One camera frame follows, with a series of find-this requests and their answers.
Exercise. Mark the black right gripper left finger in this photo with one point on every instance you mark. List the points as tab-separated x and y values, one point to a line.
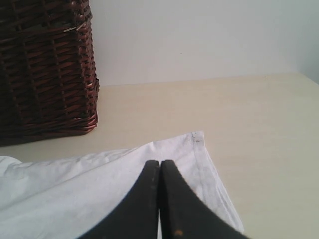
137	215

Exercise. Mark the white t-shirt red lettering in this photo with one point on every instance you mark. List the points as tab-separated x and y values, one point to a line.
61	199

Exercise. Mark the dark red wicker basket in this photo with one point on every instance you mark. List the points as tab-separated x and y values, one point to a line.
48	82

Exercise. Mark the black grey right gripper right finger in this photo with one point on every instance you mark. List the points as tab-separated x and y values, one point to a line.
183	215

